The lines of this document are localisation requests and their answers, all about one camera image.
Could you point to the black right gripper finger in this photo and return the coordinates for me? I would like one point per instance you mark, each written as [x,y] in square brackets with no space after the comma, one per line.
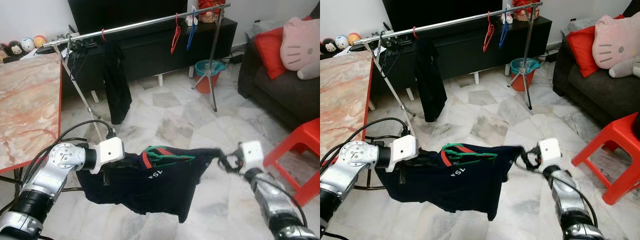
[224,161]
[525,159]
[522,149]
[221,151]

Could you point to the navy shirt with red collar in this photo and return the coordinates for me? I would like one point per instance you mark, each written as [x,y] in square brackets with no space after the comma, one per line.
[450,190]
[150,190]

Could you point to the green plastic hanger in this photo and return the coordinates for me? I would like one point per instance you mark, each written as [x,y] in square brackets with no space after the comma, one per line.
[175,158]
[475,156]

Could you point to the red plastic hanger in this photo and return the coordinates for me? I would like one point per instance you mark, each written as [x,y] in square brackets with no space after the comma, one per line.
[489,33]
[176,35]
[415,33]
[103,35]

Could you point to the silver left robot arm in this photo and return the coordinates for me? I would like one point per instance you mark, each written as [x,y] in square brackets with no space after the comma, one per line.
[350,170]
[55,175]

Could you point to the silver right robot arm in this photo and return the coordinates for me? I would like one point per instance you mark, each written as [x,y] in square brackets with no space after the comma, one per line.
[270,200]
[570,200]

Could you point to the blue plastic hanger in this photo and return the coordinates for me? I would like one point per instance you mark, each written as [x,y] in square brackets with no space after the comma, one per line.
[191,32]
[504,30]

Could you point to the red plastic stool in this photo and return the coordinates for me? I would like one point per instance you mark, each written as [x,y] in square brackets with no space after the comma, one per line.
[615,137]
[300,137]

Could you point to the red bin with green bag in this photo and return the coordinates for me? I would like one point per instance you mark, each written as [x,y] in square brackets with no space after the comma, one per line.
[202,82]
[517,80]

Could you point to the plain black shirt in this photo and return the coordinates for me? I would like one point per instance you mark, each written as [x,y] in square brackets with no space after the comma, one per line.
[430,80]
[116,85]

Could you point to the dark grey sofa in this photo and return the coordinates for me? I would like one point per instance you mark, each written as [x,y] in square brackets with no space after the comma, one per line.
[285,95]
[600,95]

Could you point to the marble top folding table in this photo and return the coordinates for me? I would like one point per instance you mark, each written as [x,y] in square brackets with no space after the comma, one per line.
[345,100]
[25,100]

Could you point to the red cushion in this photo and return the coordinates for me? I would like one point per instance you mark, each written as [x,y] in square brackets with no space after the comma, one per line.
[582,47]
[270,50]

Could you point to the grey totoro plush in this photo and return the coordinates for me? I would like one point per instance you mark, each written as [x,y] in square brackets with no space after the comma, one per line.
[625,67]
[309,72]

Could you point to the pink cat face pillow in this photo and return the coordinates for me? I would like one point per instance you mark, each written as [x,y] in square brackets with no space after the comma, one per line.
[300,45]
[617,42]

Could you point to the small white figurine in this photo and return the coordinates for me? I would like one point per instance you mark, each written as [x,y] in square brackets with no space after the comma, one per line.
[507,18]
[192,20]

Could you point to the white papers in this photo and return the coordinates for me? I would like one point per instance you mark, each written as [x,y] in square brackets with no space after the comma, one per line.
[40,52]
[352,50]

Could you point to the side table with lace cloth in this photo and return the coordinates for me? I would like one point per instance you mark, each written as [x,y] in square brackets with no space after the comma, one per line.
[265,26]
[580,25]

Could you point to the red gift basket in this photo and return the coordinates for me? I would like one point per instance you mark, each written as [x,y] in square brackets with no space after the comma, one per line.
[210,11]
[525,10]

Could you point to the orange round doll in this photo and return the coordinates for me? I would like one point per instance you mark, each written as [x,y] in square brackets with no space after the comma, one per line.
[40,41]
[354,39]

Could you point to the white round doll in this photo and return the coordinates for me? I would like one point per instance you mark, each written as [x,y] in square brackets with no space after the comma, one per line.
[341,42]
[28,44]

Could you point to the black hair round doll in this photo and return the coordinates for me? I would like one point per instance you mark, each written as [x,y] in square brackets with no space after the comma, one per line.
[15,47]
[328,46]

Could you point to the black flat television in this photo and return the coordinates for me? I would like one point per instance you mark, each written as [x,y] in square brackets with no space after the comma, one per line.
[440,12]
[125,12]

